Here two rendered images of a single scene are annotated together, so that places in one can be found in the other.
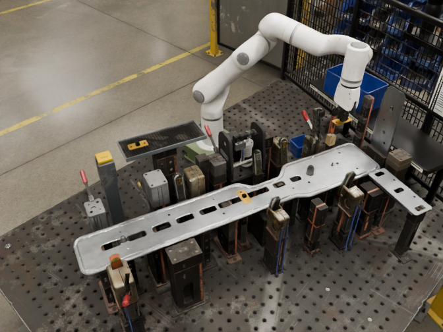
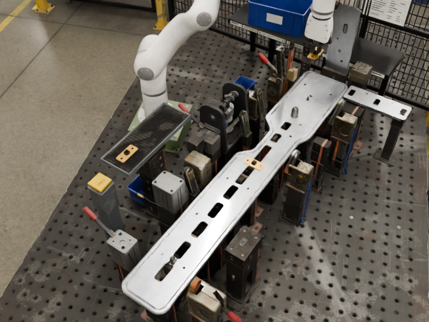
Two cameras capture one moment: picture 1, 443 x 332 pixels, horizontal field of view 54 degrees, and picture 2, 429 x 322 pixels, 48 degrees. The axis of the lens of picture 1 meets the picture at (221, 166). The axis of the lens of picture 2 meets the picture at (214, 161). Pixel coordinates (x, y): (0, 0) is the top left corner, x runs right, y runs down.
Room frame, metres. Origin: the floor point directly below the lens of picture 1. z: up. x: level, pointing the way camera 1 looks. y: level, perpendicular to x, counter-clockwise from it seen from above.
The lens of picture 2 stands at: (0.25, 0.64, 2.45)
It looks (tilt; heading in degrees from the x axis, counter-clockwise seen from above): 48 degrees down; 332
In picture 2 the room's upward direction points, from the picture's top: 2 degrees counter-clockwise
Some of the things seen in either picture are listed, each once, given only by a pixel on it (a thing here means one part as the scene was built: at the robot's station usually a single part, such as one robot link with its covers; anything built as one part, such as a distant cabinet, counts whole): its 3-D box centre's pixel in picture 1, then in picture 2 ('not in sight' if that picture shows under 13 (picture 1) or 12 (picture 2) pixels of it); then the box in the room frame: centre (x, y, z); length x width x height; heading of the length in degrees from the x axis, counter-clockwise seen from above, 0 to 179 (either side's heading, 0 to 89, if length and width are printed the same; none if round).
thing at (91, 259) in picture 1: (240, 200); (253, 168); (1.30, -0.08, 1.00); 1.38 x 0.22 x 0.02; 117
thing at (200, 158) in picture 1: (203, 190); (197, 172); (1.47, 0.08, 0.90); 0.05 x 0.05 x 0.40; 27
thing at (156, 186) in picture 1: (159, 212); (172, 214); (1.32, 0.27, 0.90); 0.13 x 0.10 x 0.41; 27
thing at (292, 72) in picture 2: (325, 164); (289, 99); (1.67, -0.53, 0.88); 0.04 x 0.04 x 0.36; 27
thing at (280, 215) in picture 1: (275, 240); (296, 193); (1.19, -0.23, 0.87); 0.12 x 0.09 x 0.35; 27
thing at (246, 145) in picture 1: (241, 171); (225, 138); (1.54, -0.09, 0.94); 0.18 x 0.13 x 0.49; 117
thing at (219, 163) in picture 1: (217, 190); (209, 167); (1.48, 0.02, 0.89); 0.13 x 0.11 x 0.38; 27
